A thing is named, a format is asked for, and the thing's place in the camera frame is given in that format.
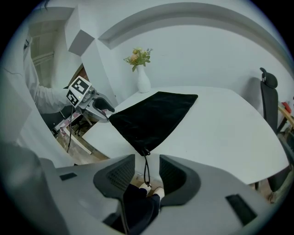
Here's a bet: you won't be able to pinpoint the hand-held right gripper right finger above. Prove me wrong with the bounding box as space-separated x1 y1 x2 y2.
159 154 271 235

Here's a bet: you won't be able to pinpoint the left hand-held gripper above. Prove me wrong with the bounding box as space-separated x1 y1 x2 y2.
66 75 115 123

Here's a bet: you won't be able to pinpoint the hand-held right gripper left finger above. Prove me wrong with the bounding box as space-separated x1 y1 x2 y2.
41 154 136 230

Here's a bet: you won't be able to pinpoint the black drawstring bag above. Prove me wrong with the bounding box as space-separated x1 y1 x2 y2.
108 91 199 188

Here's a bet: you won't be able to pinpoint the person's left forearm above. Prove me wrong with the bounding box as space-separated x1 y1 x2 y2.
32 82 72 115

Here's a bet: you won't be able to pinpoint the person's white shoe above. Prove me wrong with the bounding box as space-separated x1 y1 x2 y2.
139 182 165 198

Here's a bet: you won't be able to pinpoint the person's black trousers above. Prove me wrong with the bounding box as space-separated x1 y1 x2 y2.
109 183 161 235

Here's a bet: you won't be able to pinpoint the white ceramic vase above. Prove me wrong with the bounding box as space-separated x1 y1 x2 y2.
136 65 152 94

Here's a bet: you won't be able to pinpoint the yellow flower bouquet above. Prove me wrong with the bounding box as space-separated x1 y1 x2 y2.
123 47 153 73

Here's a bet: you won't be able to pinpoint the person's grey jacket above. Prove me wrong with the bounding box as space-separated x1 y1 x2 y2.
22 39 43 101

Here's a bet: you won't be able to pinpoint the black mesh office chair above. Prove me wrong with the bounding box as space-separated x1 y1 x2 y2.
259 67 294 194

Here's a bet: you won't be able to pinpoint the light wooden desk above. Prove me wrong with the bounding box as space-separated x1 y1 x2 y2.
277 101 294 129

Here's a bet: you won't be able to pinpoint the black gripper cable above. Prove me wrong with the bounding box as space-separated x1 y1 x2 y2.
66 106 74 153

